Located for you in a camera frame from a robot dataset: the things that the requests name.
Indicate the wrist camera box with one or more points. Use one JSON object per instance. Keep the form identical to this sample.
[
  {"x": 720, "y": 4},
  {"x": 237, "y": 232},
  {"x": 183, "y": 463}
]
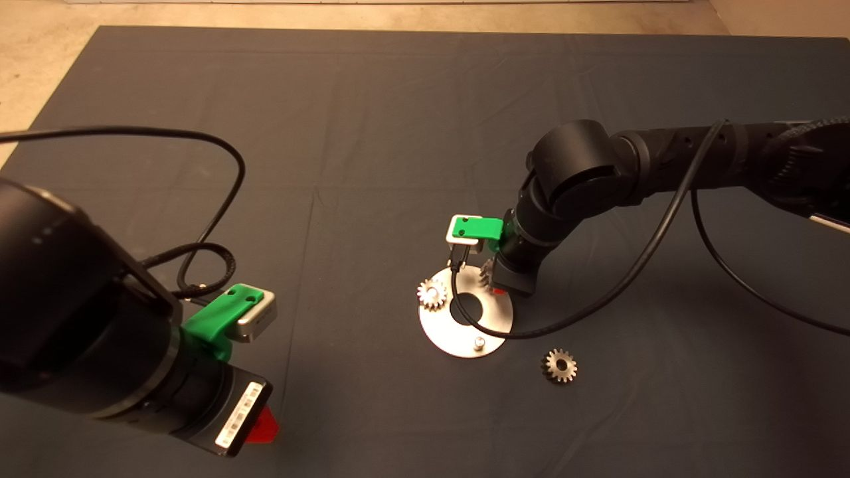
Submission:
[
  {"x": 458, "y": 240},
  {"x": 257, "y": 325}
]

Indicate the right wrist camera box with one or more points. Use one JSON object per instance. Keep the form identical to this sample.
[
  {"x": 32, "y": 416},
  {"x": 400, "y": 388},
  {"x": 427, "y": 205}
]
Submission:
[{"x": 458, "y": 240}]

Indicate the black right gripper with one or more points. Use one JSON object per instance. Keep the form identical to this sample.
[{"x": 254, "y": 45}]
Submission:
[{"x": 518, "y": 272}]

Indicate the right green camera mount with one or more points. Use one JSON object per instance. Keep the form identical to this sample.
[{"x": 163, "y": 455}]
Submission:
[{"x": 481, "y": 229}]

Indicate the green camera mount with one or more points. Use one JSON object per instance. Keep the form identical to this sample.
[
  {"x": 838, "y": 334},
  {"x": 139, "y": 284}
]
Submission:
[
  {"x": 218, "y": 318},
  {"x": 481, "y": 229}
]

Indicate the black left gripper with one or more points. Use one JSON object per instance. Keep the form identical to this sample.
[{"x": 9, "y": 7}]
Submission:
[{"x": 207, "y": 399}]

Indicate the dark grey table cloth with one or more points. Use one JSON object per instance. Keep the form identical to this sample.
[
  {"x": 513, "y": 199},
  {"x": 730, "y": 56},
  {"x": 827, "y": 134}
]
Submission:
[{"x": 398, "y": 99}]

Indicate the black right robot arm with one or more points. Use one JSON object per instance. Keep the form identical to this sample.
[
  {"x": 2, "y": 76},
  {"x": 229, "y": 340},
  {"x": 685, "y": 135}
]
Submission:
[{"x": 578, "y": 166}]

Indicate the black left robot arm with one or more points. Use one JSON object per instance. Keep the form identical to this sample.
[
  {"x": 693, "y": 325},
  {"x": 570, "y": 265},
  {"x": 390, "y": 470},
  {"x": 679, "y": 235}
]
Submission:
[{"x": 66, "y": 299}]

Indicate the round metal carrier plate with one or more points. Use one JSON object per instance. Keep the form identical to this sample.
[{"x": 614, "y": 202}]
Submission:
[{"x": 451, "y": 338}]

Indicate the small steel spur gear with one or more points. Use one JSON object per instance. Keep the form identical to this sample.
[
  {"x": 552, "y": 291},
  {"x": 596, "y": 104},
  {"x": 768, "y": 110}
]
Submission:
[
  {"x": 487, "y": 273},
  {"x": 551, "y": 368},
  {"x": 435, "y": 304}
]

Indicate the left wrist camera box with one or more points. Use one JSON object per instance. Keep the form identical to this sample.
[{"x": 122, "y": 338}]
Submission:
[{"x": 257, "y": 325}]

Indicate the left green camera mount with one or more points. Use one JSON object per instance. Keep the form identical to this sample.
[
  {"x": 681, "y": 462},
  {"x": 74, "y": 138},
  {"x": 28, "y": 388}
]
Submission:
[{"x": 218, "y": 318}]

